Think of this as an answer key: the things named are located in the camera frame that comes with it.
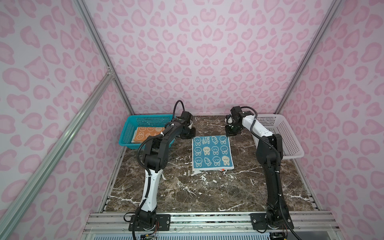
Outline teal plastic basket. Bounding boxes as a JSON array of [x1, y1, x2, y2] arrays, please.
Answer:
[[119, 115, 172, 150]]

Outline blue patterned towel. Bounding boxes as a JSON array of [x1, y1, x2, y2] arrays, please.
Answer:
[[192, 135, 234, 171]]

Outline white plastic basket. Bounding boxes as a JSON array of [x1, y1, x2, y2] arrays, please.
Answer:
[[257, 114, 305, 160]]

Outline orange patterned towel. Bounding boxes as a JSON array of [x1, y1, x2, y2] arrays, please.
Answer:
[[132, 127, 165, 144]]

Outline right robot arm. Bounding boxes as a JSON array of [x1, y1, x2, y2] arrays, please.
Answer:
[[225, 106, 294, 230]]

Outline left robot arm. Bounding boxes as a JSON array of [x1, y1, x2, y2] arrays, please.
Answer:
[[135, 111, 196, 227]]

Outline left diagonal aluminium strut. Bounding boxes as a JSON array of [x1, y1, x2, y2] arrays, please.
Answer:
[[1, 73, 115, 240]]

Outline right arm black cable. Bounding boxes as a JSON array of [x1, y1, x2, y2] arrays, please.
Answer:
[[239, 106, 302, 240]]

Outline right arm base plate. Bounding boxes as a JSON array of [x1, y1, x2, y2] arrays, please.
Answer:
[[250, 213, 285, 233]]

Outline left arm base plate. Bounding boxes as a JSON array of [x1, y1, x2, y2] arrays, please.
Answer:
[[129, 214, 171, 232]]

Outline left corner aluminium post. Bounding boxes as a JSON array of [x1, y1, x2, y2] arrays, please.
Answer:
[[73, 0, 135, 115]]

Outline corner aluminium post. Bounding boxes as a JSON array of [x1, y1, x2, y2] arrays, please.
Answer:
[[275, 0, 344, 114], [73, 0, 135, 115]]

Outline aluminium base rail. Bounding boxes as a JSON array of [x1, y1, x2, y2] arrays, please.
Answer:
[[81, 211, 344, 240]]

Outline right corner aluminium post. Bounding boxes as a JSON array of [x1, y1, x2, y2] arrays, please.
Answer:
[[275, 0, 344, 114]]

